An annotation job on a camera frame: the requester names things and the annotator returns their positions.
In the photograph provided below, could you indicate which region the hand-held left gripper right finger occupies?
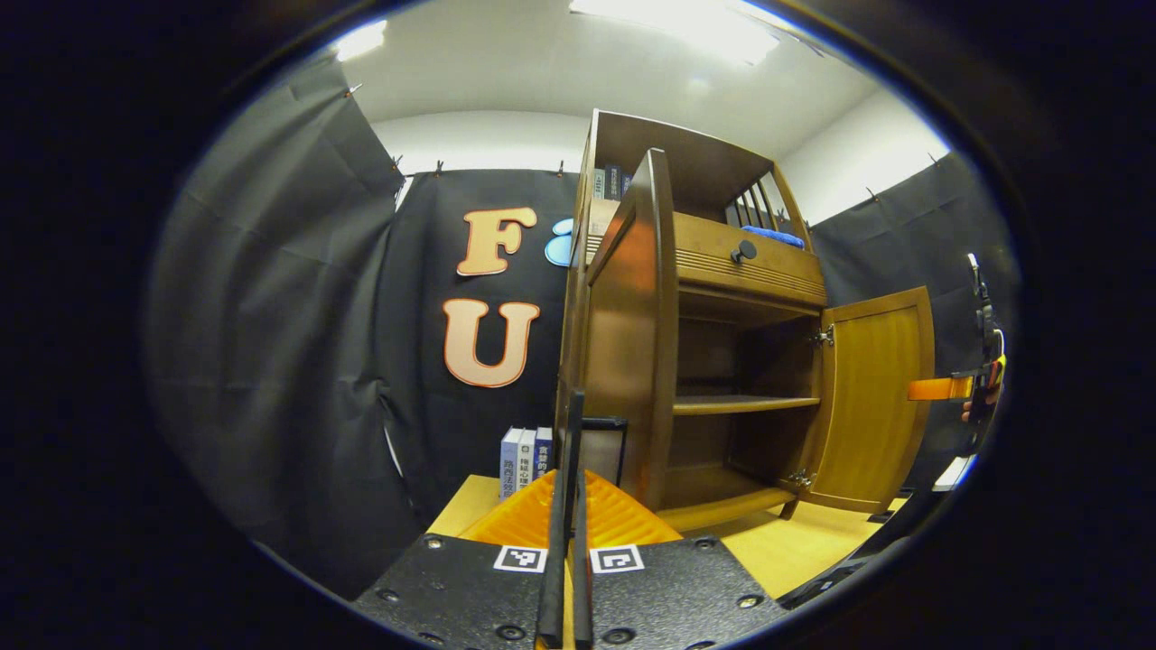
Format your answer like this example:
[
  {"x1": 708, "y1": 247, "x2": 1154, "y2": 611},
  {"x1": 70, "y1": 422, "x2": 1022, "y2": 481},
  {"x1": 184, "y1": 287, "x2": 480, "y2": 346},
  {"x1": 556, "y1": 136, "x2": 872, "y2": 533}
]
[{"x1": 573, "y1": 469, "x2": 787, "y2": 650}]

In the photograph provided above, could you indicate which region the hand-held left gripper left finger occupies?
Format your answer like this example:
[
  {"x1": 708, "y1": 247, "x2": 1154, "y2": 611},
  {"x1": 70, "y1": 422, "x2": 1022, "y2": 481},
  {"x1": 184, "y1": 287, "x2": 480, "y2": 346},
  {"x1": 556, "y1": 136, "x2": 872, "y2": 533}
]
[{"x1": 354, "y1": 390, "x2": 583, "y2": 650}]

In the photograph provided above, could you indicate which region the wooden cabinet door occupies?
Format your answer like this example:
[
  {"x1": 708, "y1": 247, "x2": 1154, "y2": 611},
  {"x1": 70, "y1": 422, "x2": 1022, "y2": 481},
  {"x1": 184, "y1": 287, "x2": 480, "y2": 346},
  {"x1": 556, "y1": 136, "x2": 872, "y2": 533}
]
[
  {"x1": 799, "y1": 287, "x2": 936, "y2": 515},
  {"x1": 555, "y1": 149, "x2": 680, "y2": 511}
]

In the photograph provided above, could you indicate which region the wooden double-door shoe cabinet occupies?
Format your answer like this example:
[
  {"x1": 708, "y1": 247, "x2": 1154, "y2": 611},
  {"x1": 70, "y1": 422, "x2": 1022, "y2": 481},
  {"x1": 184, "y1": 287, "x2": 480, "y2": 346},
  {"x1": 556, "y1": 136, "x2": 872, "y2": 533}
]
[{"x1": 555, "y1": 110, "x2": 936, "y2": 534}]

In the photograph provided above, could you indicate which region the pale blue spine book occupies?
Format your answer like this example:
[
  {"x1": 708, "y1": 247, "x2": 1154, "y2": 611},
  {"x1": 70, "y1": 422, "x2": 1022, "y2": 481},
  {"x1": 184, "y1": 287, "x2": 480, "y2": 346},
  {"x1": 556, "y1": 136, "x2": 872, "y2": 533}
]
[{"x1": 499, "y1": 428, "x2": 523, "y2": 502}]

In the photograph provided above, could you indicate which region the wooden drawer with black knob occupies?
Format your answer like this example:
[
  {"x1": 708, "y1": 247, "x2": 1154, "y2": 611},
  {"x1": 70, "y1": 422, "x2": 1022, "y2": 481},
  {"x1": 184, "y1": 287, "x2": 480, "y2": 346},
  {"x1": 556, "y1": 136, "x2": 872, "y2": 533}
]
[{"x1": 587, "y1": 199, "x2": 827, "y2": 308}]

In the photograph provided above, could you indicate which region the black backdrop cloth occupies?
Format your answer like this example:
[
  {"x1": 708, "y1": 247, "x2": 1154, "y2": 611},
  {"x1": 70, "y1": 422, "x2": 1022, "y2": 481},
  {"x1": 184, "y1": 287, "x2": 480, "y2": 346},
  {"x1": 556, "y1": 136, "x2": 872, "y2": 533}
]
[{"x1": 149, "y1": 54, "x2": 1021, "y2": 597}]

